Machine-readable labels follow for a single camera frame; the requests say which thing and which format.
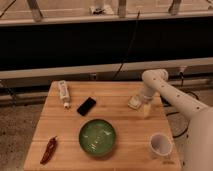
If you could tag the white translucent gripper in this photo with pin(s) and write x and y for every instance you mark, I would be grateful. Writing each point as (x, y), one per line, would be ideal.
(146, 95)

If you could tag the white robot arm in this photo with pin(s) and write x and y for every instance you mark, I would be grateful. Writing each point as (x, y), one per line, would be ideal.
(198, 154)

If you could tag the green ceramic bowl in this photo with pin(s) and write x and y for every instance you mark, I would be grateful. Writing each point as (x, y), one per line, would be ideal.
(97, 137)

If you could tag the white cup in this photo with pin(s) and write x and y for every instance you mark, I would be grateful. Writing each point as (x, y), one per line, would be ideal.
(160, 145)

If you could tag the black smartphone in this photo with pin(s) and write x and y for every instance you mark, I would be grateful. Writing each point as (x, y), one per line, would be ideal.
(86, 106)

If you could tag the wooden table board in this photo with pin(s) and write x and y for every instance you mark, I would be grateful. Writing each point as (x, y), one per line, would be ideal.
(131, 151)

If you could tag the white tube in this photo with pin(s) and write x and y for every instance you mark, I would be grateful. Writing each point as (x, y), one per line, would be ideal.
(64, 93)

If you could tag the red chili pepper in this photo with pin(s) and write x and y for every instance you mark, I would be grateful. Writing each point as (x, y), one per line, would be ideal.
(49, 151)

